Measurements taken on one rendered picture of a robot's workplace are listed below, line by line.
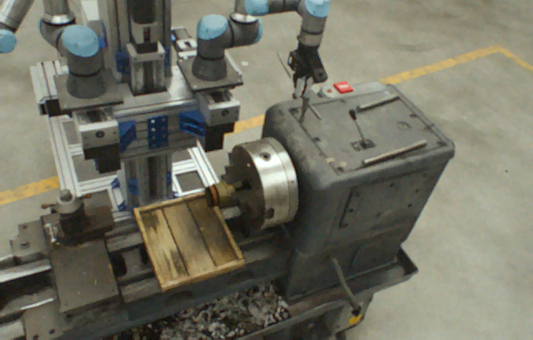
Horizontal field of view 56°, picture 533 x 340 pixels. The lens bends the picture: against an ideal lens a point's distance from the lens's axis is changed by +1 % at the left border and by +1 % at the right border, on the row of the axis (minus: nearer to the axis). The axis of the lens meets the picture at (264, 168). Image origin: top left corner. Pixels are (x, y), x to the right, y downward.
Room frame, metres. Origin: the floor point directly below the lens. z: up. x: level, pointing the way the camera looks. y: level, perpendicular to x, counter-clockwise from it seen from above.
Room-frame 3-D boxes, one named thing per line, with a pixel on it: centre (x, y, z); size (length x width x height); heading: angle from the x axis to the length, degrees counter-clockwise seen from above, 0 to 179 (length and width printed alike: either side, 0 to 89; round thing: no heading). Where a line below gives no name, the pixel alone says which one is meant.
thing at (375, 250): (1.47, -0.32, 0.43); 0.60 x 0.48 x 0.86; 122
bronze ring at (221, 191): (1.16, 0.14, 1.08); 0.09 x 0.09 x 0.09; 32
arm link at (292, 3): (1.53, 0.00, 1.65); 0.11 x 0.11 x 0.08; 34
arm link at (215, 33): (1.77, 0.30, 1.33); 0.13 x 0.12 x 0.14; 124
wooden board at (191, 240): (1.10, 0.23, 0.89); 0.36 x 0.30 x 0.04; 32
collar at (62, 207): (0.97, 0.59, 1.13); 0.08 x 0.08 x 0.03
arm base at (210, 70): (1.77, 0.30, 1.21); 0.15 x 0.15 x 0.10
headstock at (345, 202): (1.47, -0.32, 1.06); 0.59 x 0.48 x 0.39; 122
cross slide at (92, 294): (0.92, 0.56, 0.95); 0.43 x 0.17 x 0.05; 32
